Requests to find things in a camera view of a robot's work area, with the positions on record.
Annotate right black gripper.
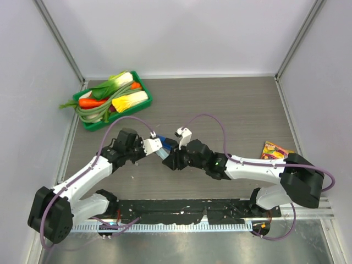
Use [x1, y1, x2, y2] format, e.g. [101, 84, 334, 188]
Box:
[163, 141, 207, 172]

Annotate blue black stapler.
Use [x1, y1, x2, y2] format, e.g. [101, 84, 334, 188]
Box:
[158, 135, 178, 151]

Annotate light blue white stapler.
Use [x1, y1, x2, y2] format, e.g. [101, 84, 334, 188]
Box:
[155, 148, 169, 160]

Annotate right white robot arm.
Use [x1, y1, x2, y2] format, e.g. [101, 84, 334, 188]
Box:
[162, 138, 324, 217]

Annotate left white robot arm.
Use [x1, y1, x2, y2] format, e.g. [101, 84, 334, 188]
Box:
[27, 128, 161, 248]

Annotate yellow white napa cabbage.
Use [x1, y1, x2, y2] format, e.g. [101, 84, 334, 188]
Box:
[112, 91, 149, 113]

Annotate green plastic tray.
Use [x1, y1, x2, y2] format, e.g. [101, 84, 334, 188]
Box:
[62, 71, 152, 131]

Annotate green long beans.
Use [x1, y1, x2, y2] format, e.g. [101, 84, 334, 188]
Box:
[74, 85, 140, 124]

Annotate small orange carrot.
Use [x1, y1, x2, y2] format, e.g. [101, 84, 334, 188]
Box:
[130, 82, 141, 90]

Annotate large orange carrot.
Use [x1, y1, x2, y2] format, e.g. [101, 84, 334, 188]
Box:
[79, 98, 107, 108]

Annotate white green bok choy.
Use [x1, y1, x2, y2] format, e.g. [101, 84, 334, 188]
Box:
[91, 71, 134, 100]

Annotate orange candy bag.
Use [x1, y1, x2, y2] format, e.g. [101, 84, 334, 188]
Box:
[260, 141, 294, 160]

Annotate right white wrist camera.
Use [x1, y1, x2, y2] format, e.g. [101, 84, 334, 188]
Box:
[175, 127, 192, 150]

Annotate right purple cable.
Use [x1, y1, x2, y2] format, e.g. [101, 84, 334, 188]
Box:
[181, 113, 336, 240]

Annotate purple cable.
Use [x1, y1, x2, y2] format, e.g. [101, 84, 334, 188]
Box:
[181, 113, 336, 240]
[40, 115, 161, 250]

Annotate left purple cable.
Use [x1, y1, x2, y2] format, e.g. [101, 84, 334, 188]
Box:
[40, 115, 161, 250]

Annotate white slotted cable duct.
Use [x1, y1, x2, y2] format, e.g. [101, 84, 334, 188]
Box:
[71, 221, 252, 233]

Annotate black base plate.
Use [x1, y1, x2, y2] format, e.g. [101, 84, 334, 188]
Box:
[116, 199, 282, 225]

